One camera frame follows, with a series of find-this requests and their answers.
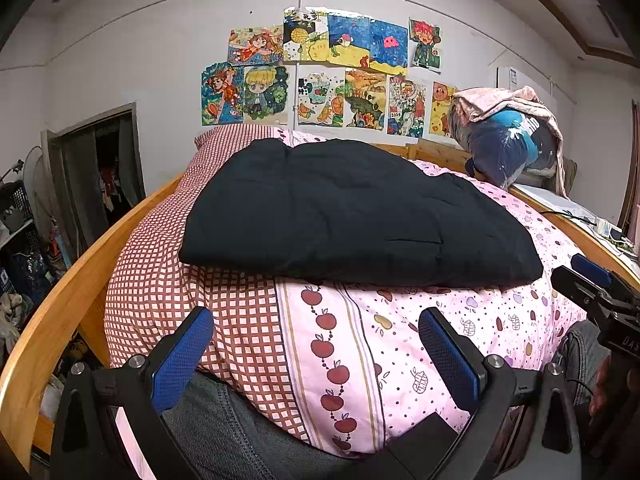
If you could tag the pink apple print quilt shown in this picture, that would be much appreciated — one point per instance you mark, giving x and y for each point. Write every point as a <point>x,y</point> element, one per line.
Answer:
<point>400,320</point>

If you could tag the wooden bed frame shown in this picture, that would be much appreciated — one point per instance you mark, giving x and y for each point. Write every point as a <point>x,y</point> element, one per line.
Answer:
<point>50,320</point>

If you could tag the bundle of bagged bedding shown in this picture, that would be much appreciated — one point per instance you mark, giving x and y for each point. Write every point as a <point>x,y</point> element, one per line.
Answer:
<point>500,97</point>

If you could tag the white side table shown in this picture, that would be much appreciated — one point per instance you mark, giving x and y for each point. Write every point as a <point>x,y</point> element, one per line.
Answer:
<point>545,200</point>

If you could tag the clear bag of blue clothes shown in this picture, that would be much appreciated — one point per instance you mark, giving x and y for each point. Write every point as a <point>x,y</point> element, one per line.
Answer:
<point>500,140</point>

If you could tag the standing fan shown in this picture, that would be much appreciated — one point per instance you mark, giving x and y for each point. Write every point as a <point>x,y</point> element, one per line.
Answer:
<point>37,185</point>

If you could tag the grey closet doorway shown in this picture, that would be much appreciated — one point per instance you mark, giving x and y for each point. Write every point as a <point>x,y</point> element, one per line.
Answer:
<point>80,170</point>

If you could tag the person's right hand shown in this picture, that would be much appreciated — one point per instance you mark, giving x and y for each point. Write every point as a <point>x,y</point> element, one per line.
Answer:
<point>600,400</point>

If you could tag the person's left leg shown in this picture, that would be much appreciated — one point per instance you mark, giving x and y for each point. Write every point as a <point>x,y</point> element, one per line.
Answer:
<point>225,425</point>

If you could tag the black plastic basket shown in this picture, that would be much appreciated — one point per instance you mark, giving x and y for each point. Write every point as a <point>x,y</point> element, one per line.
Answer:
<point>15,200</point>

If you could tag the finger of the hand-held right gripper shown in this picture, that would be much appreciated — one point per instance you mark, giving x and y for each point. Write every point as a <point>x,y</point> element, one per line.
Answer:
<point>590,264</point>
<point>575,282</point>

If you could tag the person's right leg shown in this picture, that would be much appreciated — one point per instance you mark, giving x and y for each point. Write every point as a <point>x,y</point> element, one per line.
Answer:
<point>580,350</point>

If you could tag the person's leg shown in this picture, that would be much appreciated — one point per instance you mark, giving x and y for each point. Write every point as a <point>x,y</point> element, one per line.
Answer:
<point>225,425</point>
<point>580,350</point>

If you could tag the black padded jacket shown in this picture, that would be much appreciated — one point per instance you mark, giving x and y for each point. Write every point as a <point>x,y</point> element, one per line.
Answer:
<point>350,210</point>

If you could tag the grey cushion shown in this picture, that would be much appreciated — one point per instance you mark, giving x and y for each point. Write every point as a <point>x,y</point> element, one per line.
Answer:
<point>570,170</point>

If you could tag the white air conditioner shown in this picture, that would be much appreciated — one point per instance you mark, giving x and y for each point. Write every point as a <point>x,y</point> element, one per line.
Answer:
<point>510,77</point>

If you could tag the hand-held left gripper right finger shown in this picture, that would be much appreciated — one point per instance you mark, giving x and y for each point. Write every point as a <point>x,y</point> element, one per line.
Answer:
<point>450,360</point>

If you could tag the group of colourful wall drawings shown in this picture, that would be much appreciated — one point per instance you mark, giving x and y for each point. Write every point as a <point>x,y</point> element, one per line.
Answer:
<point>350,40</point>

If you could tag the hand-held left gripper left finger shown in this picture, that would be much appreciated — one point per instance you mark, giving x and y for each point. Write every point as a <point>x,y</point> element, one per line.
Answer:
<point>182,355</point>

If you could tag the white power strip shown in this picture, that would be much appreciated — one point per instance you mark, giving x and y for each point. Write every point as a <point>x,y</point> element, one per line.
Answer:
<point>617,235</point>

